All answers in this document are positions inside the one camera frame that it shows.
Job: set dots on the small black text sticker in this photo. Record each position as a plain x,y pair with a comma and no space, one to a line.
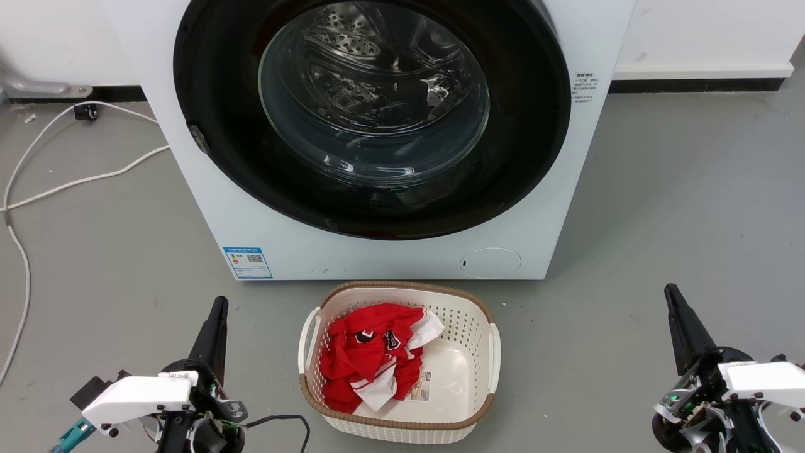
585,87

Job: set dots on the white plastic laundry basket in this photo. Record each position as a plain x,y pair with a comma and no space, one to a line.
453,371

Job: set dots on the blue energy label sticker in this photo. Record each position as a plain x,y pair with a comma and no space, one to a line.
248,262

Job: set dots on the round white filter cover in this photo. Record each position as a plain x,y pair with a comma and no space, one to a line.
490,263

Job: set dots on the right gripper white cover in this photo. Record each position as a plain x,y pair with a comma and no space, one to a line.
755,380

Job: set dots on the black round washer door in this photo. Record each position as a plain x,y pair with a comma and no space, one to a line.
214,94

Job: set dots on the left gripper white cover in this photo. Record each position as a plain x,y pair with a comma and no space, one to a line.
157,393

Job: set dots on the red and white garment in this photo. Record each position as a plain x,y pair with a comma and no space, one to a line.
358,358

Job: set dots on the white front-load washing machine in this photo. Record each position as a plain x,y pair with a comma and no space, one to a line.
390,258

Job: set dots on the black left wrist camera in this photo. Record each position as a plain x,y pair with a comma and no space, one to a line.
97,387

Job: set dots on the paper label with barcode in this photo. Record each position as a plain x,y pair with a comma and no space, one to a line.
419,385

